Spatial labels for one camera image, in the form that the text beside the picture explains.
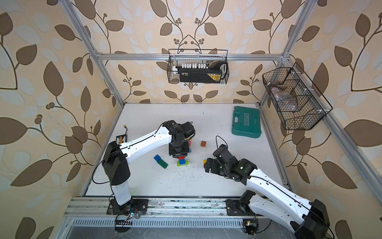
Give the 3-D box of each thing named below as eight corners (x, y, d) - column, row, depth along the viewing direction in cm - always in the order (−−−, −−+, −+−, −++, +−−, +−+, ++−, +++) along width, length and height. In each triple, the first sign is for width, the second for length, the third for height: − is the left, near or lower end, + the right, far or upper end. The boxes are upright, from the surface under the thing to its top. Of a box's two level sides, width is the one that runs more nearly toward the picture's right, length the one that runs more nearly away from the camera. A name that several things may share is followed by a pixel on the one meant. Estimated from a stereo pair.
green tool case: (231, 134, 104) (233, 130, 100) (233, 109, 120) (234, 104, 116) (260, 139, 101) (262, 135, 97) (257, 112, 117) (259, 108, 113)
